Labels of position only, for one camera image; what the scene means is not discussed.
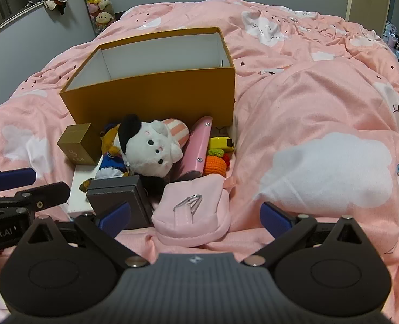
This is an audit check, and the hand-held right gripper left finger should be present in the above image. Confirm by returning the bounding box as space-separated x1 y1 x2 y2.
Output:
21 202 149 269

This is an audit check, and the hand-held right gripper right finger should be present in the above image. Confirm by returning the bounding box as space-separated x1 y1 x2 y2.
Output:
243 202 369 268

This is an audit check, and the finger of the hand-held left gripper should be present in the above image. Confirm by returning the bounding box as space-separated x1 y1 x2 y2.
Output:
0 181 71 217
0 167 37 194

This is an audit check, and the dark grey box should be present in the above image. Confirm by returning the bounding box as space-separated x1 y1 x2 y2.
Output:
86 175 154 238

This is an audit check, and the white box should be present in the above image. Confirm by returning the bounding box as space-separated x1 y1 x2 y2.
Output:
67 157 102 220

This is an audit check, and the brown dog plush toy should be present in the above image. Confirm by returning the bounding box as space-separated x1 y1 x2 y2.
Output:
79 123 132 193

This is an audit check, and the small gold box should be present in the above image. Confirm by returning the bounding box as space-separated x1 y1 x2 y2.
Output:
57 123 103 166

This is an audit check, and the white plush toy striped hat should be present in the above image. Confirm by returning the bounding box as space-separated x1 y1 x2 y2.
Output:
118 114 190 200

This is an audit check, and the pink mini backpack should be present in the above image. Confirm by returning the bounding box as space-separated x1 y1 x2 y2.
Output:
151 175 235 248

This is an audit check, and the pink card holder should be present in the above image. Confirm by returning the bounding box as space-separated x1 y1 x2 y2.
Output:
172 116 214 181

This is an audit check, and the orange cardboard box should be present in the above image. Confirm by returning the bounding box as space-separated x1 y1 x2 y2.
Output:
59 27 236 132

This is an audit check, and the orange crocheted toy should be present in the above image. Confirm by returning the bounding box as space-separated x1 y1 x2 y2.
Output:
203 148 232 178

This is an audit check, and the yellow tape measure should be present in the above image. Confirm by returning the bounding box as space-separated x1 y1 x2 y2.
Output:
209 137 235 152

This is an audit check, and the pink printed blanket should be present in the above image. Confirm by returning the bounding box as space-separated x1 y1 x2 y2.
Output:
0 0 399 324

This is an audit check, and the curved metal rail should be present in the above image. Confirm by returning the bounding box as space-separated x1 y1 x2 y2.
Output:
0 0 46 41

